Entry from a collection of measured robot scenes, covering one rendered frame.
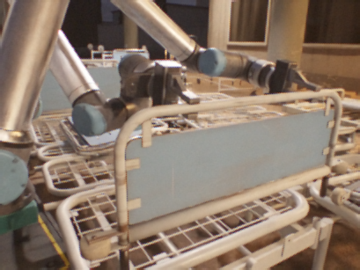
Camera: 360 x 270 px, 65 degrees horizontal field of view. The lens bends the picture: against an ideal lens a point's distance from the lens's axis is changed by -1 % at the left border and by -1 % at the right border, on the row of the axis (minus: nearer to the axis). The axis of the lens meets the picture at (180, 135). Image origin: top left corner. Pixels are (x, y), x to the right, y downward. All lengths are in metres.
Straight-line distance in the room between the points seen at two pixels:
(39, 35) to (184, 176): 0.45
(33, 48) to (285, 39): 5.05
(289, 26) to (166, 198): 5.04
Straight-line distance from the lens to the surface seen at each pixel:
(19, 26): 0.73
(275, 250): 1.03
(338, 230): 2.08
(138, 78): 0.71
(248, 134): 0.75
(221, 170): 0.72
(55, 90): 2.54
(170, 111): 0.57
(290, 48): 5.54
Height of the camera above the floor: 1.07
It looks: 18 degrees down
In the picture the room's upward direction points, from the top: 1 degrees clockwise
